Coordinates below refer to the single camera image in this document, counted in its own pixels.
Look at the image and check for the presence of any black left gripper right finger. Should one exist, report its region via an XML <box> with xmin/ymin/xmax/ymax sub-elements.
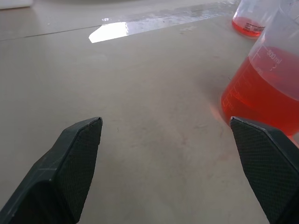
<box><xmin>229</xmin><ymin>116</ymin><xmax>299</xmax><ymax>224</ymax></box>

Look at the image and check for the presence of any small clear cup red liquid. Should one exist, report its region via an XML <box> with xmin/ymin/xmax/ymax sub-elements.
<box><xmin>231</xmin><ymin>0</ymin><xmax>278</xmax><ymax>37</ymax></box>

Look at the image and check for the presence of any large clear cup red liquid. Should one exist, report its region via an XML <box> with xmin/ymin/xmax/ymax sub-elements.
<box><xmin>221</xmin><ymin>0</ymin><xmax>299</xmax><ymax>142</ymax></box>

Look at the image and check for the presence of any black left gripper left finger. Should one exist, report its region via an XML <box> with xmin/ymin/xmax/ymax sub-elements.
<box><xmin>0</xmin><ymin>117</ymin><xmax>103</xmax><ymax>224</ymax></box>

